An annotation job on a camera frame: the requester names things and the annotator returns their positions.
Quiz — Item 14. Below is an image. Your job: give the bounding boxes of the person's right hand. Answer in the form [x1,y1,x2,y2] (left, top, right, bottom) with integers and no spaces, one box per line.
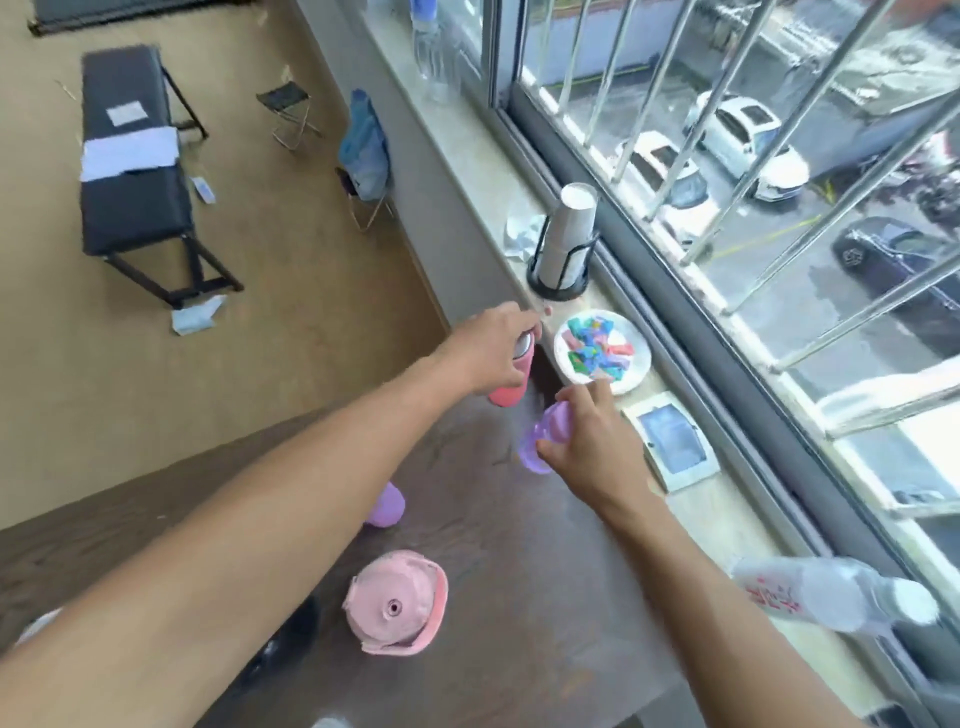
[535,378,658,520]

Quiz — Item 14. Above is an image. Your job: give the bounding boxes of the person's left hand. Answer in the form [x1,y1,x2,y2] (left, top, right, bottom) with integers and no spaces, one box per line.
[448,301,545,397]

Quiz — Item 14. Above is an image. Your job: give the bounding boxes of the purple bottle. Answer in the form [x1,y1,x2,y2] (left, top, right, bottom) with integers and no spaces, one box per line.
[517,400,576,477]

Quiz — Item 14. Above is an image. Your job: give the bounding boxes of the pink bottle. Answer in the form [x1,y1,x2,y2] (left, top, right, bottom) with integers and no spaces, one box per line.
[487,328,538,409]

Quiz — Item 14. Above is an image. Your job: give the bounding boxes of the person's right forearm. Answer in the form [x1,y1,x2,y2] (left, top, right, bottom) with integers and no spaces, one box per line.
[592,489,865,728]

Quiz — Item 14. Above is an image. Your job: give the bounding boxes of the person's left forearm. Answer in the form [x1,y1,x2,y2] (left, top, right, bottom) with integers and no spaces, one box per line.
[0,339,481,728]

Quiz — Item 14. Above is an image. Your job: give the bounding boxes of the black cup holder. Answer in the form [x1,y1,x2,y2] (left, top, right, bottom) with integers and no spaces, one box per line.
[526,228,602,303]

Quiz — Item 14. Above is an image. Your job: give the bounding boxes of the crumpled white paper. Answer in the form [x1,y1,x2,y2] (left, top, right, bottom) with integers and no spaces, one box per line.
[503,214,549,262]

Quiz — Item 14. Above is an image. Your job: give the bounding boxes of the pile of colourful candies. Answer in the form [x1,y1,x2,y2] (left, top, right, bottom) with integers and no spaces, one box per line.
[565,315,637,380]

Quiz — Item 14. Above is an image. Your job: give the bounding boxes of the stack of white paper cups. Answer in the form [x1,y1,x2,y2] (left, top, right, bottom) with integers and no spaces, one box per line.
[536,182,600,291]

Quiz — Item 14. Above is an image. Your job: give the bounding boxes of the white plate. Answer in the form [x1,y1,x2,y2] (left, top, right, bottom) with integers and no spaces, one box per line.
[552,308,653,397]

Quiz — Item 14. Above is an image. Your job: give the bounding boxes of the white box with blue window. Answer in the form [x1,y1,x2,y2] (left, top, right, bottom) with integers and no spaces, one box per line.
[621,390,722,495]

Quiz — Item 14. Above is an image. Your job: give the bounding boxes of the purple bottle lid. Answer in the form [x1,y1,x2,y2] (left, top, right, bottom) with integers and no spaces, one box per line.
[364,481,408,530]

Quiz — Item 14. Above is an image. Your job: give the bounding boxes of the folding stool with metal legs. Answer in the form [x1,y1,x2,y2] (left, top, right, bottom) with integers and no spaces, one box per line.
[334,166,396,232]

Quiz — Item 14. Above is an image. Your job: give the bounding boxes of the white car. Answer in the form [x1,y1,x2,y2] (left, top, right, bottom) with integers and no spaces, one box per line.
[609,130,723,247]
[684,91,812,204]

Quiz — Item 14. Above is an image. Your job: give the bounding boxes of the pink bottle lid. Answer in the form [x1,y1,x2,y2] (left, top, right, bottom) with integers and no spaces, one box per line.
[342,549,450,658]

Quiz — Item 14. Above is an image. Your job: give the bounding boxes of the blue cloth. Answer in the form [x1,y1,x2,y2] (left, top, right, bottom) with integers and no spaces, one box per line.
[337,89,392,202]

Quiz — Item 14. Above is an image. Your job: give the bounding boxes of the metal window bars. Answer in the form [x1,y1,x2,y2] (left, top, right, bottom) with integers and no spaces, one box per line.
[525,0,960,519]

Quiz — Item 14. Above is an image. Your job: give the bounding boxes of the clear bottle with blue label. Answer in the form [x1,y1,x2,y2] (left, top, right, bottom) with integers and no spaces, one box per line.
[408,0,463,107]

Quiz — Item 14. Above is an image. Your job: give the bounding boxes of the clear bottle with red label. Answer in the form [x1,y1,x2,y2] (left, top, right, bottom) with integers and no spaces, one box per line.
[730,555,941,639]

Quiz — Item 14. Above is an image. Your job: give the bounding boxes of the black folding stool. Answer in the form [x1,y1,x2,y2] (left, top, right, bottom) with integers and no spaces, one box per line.
[255,78,326,152]

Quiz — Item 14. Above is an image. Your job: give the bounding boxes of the crumpled paper on floor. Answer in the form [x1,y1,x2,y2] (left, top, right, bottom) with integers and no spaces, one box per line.
[170,294,228,337]

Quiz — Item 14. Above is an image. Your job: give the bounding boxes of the black round object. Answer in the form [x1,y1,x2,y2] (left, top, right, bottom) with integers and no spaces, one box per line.
[223,595,321,700]

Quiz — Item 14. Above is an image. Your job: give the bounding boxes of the dark car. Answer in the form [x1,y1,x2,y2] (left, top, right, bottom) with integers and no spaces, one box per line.
[830,216,960,358]

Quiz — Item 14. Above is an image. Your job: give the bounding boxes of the black padded bench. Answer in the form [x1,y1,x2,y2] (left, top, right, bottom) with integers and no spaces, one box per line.
[79,44,246,310]

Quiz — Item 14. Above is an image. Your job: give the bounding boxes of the large white paper sheet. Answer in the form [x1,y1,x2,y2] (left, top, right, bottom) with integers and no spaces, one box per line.
[79,125,182,183]

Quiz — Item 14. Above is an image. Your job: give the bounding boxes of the black mat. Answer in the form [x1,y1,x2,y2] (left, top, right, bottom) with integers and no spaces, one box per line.
[27,0,258,36]

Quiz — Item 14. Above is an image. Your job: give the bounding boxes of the white rounded object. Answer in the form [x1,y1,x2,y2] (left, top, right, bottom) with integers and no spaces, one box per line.
[10,606,66,651]

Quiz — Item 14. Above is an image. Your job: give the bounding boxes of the grey window frame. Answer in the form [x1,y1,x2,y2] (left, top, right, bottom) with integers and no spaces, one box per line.
[480,0,960,706]

